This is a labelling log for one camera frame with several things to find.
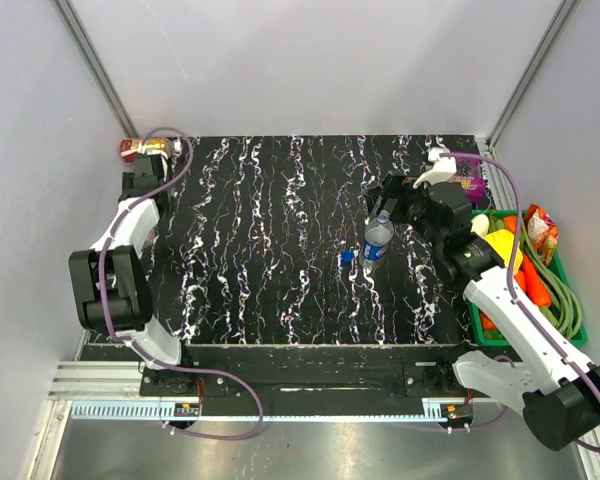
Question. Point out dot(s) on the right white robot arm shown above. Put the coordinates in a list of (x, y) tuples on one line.
[(557, 393)]

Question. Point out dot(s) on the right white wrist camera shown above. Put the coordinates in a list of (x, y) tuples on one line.
[(443, 168)]

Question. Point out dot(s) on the Pepsi plastic bottle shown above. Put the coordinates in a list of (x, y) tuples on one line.
[(378, 233)]

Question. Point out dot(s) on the purple snack bag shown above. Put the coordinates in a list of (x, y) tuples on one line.
[(469, 176)]

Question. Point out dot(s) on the white toy egg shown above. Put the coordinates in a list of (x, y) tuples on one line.
[(480, 225)]

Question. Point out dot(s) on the green plastic basket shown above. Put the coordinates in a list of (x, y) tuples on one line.
[(565, 313)]

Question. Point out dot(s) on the blue bottle cap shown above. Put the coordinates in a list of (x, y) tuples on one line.
[(347, 256)]

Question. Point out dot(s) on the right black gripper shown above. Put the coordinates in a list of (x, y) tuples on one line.
[(395, 187)]

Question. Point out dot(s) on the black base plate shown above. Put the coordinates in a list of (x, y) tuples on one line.
[(359, 374)]

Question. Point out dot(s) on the orange snack bag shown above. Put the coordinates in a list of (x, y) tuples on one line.
[(542, 232)]

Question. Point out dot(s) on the orange toy carrot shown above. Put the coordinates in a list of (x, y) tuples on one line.
[(535, 289)]

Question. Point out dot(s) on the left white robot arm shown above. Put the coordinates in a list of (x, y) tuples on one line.
[(111, 293)]

